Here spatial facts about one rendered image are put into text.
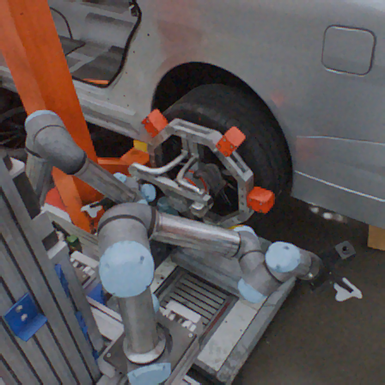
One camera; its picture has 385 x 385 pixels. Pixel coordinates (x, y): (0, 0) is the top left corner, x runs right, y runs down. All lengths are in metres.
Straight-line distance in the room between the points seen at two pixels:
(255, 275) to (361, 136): 0.78
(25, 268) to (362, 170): 1.26
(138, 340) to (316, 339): 1.46
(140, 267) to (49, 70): 1.13
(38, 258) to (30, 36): 0.93
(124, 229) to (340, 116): 1.02
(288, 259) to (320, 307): 1.53
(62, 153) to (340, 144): 1.02
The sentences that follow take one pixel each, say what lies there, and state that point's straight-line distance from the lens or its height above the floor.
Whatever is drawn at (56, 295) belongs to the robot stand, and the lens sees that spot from 1.36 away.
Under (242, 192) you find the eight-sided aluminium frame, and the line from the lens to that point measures 1.97.
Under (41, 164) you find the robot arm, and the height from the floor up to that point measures 1.27.
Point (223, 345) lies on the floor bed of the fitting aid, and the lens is 2.47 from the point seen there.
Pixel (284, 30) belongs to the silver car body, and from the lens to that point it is 1.77.
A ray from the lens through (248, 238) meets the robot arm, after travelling 1.33.
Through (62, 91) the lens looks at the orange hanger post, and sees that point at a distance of 2.04.
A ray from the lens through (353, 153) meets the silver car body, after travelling 1.88.
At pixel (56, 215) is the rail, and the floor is 0.38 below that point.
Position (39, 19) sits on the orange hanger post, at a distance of 1.93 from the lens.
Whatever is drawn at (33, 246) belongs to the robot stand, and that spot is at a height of 1.39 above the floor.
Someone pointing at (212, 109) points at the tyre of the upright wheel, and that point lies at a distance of 1.97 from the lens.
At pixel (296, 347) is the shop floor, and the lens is 2.56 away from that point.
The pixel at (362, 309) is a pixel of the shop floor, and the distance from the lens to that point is 2.73.
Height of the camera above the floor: 2.21
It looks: 41 degrees down
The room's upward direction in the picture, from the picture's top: 8 degrees counter-clockwise
